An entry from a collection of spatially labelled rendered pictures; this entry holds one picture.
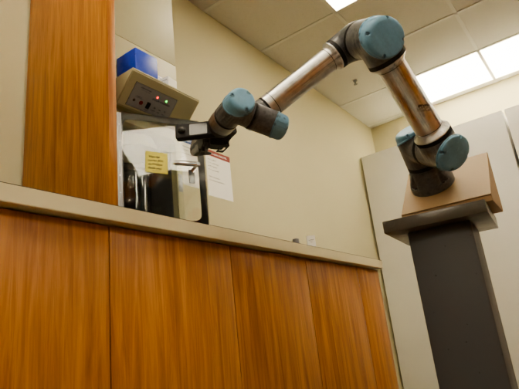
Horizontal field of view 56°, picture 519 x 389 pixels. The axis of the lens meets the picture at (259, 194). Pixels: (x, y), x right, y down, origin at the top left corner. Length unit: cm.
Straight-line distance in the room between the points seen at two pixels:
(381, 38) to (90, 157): 93
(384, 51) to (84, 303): 99
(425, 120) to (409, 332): 295
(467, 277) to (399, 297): 269
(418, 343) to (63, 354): 348
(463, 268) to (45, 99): 153
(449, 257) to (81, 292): 110
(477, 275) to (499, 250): 248
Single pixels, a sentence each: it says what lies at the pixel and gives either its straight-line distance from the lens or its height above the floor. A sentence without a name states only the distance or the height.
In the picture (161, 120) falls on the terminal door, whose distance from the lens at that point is 176.
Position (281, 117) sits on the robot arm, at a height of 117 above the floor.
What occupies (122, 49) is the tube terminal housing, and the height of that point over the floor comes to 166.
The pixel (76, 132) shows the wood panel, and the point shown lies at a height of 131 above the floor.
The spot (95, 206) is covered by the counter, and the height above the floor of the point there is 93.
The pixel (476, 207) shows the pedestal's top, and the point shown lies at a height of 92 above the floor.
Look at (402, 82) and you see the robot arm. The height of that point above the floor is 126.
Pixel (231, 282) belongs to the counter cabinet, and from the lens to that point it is 151.
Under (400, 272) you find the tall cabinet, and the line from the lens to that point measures 434.
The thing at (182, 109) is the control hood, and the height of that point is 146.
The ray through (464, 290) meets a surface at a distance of 167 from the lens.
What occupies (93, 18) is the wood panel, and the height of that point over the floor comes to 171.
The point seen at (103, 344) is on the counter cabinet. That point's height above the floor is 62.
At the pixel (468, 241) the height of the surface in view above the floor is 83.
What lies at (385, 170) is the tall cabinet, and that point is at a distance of 452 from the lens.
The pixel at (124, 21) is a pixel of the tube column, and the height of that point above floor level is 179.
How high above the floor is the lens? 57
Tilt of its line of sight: 18 degrees up
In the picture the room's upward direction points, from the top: 6 degrees counter-clockwise
